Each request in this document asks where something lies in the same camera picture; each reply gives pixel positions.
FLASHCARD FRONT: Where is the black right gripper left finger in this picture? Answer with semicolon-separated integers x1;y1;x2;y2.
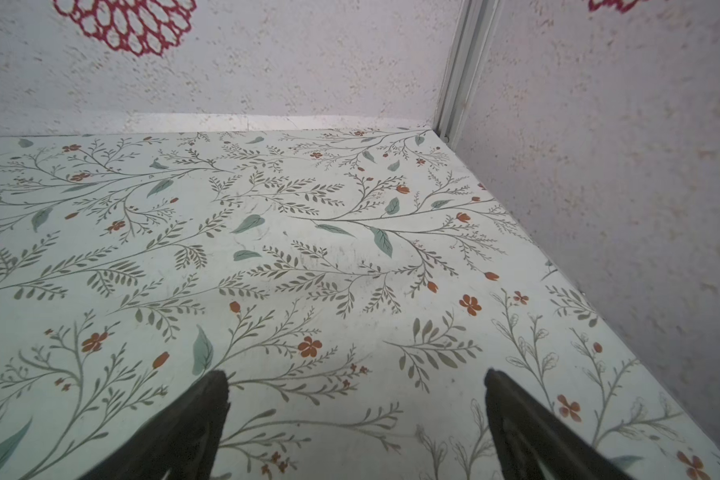
82;370;230;480

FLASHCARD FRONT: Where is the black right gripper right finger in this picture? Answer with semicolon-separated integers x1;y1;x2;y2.
484;369;629;480

